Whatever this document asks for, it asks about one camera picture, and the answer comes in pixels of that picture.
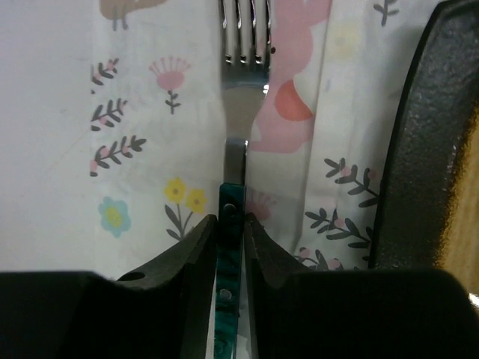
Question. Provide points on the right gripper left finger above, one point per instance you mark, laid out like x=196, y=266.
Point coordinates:
x=158, y=310

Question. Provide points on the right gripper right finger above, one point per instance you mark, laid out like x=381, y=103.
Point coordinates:
x=296, y=312

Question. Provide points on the patterned cloth placemat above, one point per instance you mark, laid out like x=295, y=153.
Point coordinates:
x=316, y=148

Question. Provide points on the square black yellow plate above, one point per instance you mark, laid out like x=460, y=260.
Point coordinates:
x=434, y=120

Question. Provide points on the fork with green handle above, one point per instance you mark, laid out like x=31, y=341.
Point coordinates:
x=245, y=67

